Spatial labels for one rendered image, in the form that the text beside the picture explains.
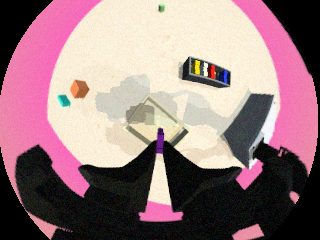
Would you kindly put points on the teal rectangular block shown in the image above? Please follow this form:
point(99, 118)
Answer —
point(64, 101)

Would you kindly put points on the small green block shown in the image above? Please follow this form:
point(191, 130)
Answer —
point(161, 7)

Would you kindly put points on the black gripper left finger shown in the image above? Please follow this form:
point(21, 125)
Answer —
point(133, 179)

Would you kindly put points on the orange block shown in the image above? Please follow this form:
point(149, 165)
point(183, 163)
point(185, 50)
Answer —
point(79, 89)

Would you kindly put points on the violet blade fuse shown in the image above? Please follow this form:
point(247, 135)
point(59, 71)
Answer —
point(160, 140)

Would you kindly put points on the shallow cream tray with grey rim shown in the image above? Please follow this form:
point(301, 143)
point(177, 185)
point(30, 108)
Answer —
point(145, 121)

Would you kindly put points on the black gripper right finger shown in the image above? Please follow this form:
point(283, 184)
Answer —
point(186, 179)

